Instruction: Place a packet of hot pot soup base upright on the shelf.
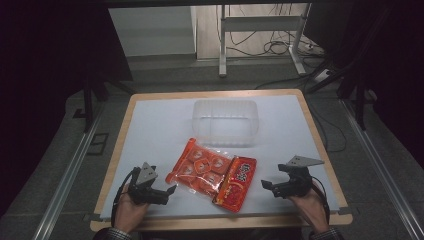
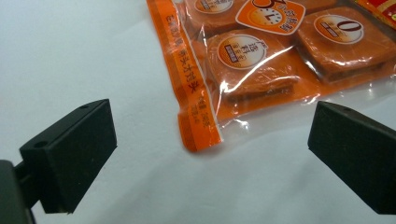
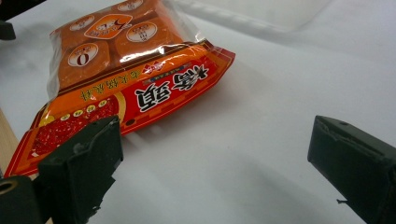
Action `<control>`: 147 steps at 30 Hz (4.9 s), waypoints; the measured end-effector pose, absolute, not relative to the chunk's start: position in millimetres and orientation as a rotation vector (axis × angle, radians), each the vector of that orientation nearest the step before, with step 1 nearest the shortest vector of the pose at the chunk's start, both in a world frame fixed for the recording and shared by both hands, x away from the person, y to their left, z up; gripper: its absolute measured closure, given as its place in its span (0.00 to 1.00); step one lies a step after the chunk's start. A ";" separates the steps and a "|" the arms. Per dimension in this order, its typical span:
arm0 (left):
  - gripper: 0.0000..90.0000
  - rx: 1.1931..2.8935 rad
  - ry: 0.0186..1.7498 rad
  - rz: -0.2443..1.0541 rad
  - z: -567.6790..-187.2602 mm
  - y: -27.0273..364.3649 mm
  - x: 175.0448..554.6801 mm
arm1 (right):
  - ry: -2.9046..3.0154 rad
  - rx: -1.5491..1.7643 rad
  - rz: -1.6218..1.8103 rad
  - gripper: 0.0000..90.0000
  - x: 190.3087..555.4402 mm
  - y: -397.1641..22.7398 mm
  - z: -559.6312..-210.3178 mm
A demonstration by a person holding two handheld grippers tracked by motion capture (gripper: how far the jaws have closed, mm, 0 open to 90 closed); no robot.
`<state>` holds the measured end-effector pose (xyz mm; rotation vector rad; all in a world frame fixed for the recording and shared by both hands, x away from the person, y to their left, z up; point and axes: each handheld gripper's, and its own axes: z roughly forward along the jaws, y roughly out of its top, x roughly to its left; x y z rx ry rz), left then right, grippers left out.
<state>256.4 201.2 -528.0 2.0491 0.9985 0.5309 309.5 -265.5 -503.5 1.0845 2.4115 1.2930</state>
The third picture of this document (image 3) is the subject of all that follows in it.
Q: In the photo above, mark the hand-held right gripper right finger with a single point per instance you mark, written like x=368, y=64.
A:
x=358, y=165

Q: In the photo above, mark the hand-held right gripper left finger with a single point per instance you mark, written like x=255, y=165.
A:
x=81, y=174

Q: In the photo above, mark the orange bread packet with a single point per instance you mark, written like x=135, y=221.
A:
x=130, y=62

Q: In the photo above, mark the black device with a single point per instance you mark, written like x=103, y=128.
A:
x=12, y=9

